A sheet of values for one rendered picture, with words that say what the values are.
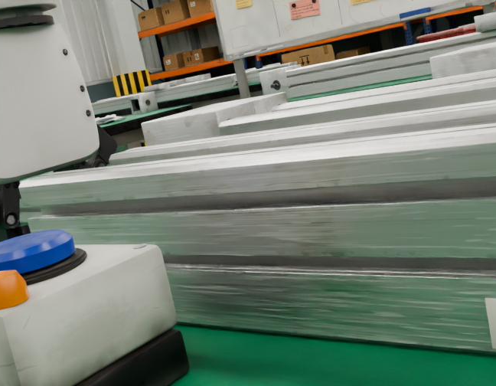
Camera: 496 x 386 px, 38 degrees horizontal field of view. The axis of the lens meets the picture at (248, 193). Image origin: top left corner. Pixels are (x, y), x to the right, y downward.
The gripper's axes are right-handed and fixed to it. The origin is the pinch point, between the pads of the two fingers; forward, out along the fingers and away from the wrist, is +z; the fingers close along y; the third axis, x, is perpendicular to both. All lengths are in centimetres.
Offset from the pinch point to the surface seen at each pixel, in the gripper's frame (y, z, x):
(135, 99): -212, -4, -222
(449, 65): -38.7, -5.4, 14.7
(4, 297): 16.4, -3.4, 21.0
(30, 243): 13.3, -4.3, 18.4
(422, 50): -153, -4, -41
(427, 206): 5.0, -3.0, 31.7
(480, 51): -38.5, -6.2, 18.0
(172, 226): 5.0, -2.5, 17.9
